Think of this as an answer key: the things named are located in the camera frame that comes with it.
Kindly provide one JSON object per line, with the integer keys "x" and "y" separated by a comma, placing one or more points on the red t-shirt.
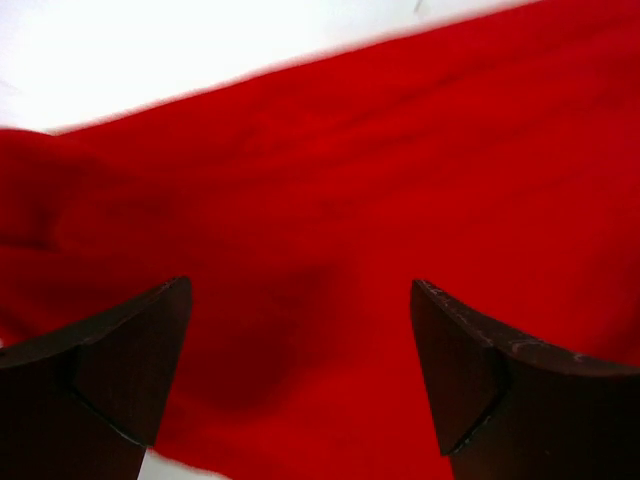
{"x": 497, "y": 158}

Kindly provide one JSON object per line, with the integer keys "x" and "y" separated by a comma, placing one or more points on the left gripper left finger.
{"x": 86, "y": 401}

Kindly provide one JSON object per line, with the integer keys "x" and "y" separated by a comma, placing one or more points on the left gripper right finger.
{"x": 506, "y": 405}

